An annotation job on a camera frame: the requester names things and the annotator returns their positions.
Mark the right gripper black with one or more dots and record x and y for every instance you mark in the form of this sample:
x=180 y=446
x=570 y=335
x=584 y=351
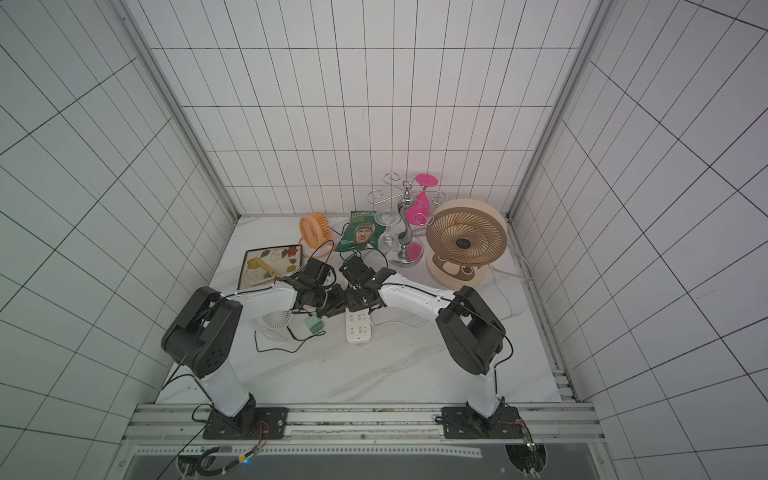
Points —
x=360 y=297

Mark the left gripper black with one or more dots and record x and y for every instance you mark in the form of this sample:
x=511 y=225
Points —
x=337 y=307

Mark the white power strip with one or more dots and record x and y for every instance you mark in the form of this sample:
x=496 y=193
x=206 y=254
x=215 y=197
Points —
x=358 y=326

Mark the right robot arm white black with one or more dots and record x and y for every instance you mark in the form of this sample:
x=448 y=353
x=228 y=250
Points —
x=472 y=333

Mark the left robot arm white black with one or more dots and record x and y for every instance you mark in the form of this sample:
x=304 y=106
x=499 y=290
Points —
x=201 y=338

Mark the orange small fan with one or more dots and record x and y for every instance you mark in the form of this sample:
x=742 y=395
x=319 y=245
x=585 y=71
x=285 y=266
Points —
x=316 y=235

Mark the white desk fan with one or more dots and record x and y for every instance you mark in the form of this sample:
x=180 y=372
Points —
x=273 y=326

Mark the beige bear desk fan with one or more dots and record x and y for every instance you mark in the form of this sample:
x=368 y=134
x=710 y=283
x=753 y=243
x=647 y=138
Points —
x=465 y=237

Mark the silver glass holder stand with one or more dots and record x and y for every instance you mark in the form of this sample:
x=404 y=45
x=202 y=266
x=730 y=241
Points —
x=399 y=241

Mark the green snack bag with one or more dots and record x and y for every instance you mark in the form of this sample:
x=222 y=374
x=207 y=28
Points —
x=362 y=232

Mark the decorated square plate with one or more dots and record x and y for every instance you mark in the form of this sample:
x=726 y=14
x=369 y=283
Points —
x=264 y=265

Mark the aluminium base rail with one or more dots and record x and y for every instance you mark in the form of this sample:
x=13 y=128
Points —
x=540 y=423

